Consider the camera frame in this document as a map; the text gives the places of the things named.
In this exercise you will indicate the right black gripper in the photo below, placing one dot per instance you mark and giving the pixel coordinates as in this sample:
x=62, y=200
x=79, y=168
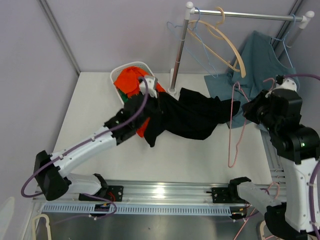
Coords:
x=249, y=107

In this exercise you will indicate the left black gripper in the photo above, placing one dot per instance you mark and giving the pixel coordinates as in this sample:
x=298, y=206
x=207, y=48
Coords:
x=158, y=103

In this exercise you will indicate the black t shirt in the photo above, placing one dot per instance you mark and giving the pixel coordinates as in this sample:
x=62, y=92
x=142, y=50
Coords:
x=192, y=116

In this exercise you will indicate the green t shirt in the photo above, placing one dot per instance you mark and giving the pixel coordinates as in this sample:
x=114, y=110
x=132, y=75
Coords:
x=123, y=96

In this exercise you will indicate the orange t shirt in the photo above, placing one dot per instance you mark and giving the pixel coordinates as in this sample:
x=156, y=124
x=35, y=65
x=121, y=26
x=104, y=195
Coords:
x=128, y=83

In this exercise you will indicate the light blue wire hanger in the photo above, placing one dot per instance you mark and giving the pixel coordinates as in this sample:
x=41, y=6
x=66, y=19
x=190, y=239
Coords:
x=180, y=32

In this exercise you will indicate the beige wooden hanger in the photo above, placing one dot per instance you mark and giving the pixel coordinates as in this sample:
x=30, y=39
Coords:
x=238, y=66

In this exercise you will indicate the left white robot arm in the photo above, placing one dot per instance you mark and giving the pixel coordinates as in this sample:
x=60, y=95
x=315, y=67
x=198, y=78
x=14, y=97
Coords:
x=52, y=172

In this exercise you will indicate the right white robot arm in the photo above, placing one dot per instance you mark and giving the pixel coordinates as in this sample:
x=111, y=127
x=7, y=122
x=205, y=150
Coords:
x=298, y=148

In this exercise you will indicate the grey blue t shirt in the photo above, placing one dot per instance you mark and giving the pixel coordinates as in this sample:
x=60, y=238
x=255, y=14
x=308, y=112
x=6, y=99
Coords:
x=261, y=63

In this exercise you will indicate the beige hanger on floor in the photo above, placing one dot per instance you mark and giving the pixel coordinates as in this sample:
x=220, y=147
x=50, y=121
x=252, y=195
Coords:
x=264, y=232

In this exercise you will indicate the white plastic basket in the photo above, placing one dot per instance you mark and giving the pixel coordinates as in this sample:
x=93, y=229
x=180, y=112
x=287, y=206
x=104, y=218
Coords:
x=116, y=72

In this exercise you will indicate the white metal clothes rack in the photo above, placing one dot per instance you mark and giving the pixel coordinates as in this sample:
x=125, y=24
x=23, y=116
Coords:
x=301, y=21

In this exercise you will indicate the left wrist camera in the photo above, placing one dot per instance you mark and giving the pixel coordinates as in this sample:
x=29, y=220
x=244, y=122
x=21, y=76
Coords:
x=147, y=85

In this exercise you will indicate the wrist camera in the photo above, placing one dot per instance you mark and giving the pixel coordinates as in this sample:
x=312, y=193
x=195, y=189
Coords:
x=281, y=82
x=147, y=85

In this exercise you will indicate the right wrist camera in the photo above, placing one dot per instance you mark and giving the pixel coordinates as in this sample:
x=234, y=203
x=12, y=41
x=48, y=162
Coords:
x=281, y=82

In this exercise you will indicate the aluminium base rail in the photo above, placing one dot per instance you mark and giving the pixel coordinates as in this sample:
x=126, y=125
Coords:
x=174, y=160

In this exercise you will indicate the right black mount plate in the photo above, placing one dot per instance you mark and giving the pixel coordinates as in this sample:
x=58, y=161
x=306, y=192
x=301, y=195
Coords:
x=223, y=195

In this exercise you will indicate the black mount plate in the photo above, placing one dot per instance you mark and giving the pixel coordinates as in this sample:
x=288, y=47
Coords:
x=223, y=195
x=113, y=193

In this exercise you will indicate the left black mount plate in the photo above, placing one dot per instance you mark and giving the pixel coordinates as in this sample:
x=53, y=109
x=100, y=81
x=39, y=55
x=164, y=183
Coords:
x=113, y=193

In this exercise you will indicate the blue wire hanger right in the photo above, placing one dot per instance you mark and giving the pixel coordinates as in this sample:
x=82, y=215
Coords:
x=285, y=47

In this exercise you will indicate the white slotted cable duct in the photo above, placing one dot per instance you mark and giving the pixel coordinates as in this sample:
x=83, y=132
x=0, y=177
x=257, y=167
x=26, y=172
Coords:
x=135, y=209

